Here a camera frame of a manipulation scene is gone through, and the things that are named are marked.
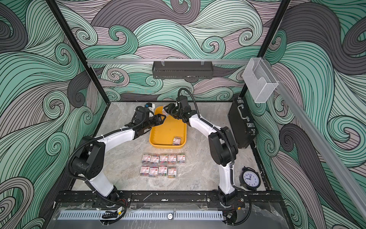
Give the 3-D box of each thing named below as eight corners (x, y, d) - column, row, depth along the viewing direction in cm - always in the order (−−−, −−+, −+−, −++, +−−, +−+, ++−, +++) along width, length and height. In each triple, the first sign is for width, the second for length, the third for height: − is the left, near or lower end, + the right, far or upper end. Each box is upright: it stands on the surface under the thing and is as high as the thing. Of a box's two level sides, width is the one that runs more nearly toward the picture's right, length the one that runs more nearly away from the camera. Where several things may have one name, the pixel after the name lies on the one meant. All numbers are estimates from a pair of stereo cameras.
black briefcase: (233, 150, 94) (244, 132, 77) (224, 117, 113) (232, 97, 96) (246, 150, 94) (260, 132, 77) (235, 117, 113) (244, 97, 96)
